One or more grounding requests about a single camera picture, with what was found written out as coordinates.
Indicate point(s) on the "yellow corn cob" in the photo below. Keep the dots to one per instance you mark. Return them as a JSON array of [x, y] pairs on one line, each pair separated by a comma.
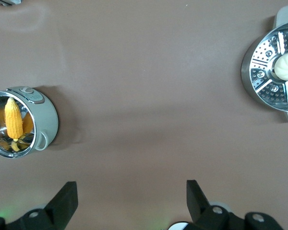
[[14, 119]]

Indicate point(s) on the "steel steamer pot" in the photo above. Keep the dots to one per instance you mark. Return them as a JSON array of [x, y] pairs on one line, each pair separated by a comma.
[[264, 79]]

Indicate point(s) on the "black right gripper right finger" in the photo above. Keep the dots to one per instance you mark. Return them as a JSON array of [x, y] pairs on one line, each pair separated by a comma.
[[199, 206]]

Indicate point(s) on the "grey electric pot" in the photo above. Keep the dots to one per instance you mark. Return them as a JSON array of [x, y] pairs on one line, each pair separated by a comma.
[[44, 115]]

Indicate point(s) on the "metal table clamp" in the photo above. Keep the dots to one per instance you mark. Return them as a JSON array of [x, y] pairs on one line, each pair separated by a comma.
[[9, 2]]

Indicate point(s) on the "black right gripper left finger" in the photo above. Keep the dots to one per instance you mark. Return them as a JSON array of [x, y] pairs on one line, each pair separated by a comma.
[[62, 203]]

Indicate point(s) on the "white steamed bun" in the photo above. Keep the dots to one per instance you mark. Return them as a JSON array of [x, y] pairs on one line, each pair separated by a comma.
[[286, 67]]

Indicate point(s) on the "brown table mat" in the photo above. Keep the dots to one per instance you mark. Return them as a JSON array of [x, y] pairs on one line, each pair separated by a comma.
[[146, 83]]

